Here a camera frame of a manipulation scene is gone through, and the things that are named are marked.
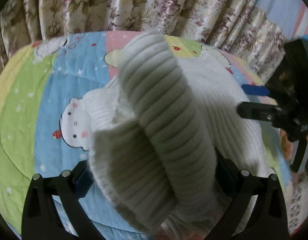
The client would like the cream ribbed knit sweater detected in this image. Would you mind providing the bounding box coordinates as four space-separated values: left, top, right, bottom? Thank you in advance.
83 31 271 239

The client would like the person's right hand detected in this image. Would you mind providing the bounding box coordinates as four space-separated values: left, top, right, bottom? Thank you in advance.
279 129 308 181

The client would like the blue and floral curtain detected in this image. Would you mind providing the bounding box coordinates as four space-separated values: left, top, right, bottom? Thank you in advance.
0 0 308 81

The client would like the colourful cartoon striped quilt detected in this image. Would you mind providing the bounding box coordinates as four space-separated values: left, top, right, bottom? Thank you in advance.
0 31 308 239

